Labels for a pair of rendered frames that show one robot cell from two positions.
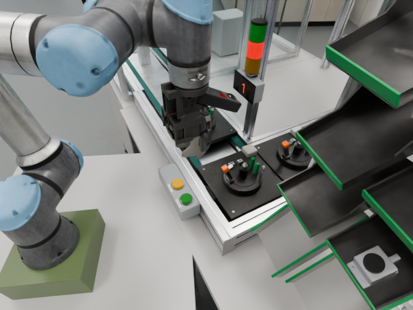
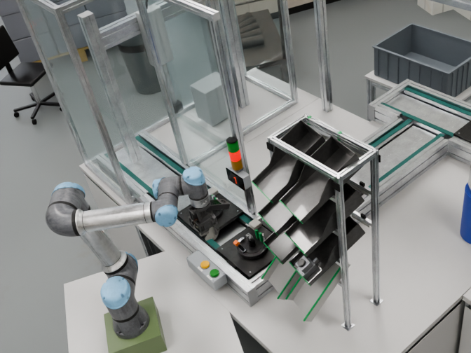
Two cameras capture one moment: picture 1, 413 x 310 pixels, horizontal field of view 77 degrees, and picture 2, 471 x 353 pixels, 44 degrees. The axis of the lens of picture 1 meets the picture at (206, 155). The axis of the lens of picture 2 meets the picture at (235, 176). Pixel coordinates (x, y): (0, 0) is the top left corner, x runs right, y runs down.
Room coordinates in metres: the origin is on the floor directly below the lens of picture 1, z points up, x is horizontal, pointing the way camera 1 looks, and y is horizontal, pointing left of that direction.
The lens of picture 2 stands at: (-1.25, -0.07, 2.90)
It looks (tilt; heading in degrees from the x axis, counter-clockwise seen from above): 39 degrees down; 358
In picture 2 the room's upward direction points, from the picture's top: 12 degrees counter-clockwise
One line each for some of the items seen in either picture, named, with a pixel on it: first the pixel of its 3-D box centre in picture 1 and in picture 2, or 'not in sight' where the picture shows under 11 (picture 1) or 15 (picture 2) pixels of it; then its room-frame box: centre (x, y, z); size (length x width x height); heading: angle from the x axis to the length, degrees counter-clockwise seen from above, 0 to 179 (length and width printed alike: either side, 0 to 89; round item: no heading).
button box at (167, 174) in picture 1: (178, 189); (206, 270); (0.55, 0.10, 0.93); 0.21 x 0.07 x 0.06; 30
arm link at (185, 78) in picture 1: (190, 71); (200, 199); (0.43, 0.03, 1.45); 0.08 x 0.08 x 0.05
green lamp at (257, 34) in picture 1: (257, 31); (233, 145); (0.81, -0.14, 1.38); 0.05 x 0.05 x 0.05
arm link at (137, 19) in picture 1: (122, 23); (168, 190); (0.43, 0.14, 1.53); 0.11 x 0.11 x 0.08; 83
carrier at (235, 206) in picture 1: (243, 170); (251, 241); (0.58, -0.13, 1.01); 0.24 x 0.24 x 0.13; 30
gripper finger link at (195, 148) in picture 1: (193, 150); (210, 235); (0.42, 0.03, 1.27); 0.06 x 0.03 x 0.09; 120
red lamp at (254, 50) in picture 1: (255, 48); (235, 154); (0.81, -0.14, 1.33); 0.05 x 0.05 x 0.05
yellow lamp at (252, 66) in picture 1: (252, 63); (236, 162); (0.81, -0.14, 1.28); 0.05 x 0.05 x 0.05
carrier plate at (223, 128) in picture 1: (199, 125); (209, 213); (0.88, 0.03, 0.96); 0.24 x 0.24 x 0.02; 30
